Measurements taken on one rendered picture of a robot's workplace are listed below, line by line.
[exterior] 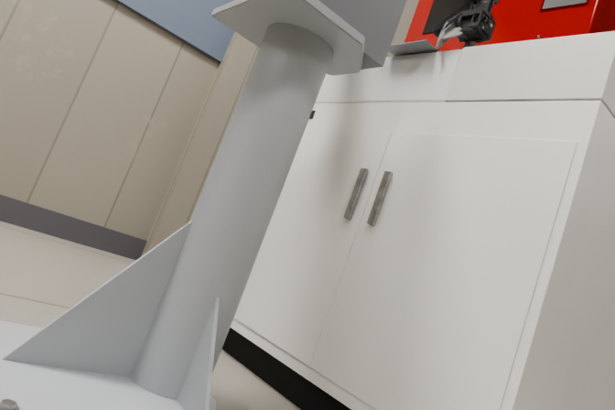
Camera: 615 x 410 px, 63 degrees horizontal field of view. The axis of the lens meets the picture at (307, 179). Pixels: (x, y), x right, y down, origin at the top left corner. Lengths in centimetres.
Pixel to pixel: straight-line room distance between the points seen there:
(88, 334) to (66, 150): 191
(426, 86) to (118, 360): 94
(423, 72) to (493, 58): 19
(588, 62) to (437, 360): 65
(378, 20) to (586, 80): 45
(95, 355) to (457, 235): 75
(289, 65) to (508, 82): 48
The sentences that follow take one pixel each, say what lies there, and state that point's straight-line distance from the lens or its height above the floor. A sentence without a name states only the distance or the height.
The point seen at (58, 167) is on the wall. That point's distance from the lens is 287.
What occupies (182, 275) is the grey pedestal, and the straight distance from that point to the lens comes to 103.
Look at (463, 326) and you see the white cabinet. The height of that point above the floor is 33.
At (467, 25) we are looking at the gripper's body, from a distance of 139.
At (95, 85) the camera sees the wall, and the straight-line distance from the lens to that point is 290.
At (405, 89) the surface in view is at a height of 85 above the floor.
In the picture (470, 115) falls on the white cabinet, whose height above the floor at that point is 78.
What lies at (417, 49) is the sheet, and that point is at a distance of 140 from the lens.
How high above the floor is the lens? 35
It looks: 8 degrees up
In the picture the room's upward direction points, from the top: 20 degrees clockwise
